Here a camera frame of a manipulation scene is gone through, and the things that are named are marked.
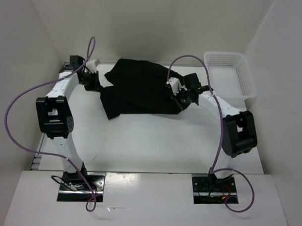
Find black shorts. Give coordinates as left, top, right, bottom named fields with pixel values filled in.
left=100, top=58, right=189, bottom=120

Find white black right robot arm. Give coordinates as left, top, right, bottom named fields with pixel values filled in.
left=166, top=73, right=258, bottom=191

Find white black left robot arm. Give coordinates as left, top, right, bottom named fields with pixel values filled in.
left=36, top=56, right=100, bottom=191

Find white plastic mesh basket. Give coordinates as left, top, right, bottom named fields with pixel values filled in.
left=203, top=51, right=257, bottom=100

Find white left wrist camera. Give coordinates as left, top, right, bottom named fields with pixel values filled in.
left=86, top=59, right=100, bottom=74

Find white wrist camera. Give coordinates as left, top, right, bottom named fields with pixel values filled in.
left=86, top=59, right=100, bottom=74
left=166, top=77, right=187, bottom=96

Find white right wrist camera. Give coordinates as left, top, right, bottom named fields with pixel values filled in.
left=166, top=77, right=187, bottom=96

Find aluminium table edge rail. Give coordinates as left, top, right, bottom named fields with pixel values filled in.
left=34, top=62, right=76, bottom=164

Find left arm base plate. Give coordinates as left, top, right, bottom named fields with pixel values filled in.
left=51, top=172, right=106, bottom=203

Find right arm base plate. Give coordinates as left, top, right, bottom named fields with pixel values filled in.
left=192, top=174, right=238, bottom=204

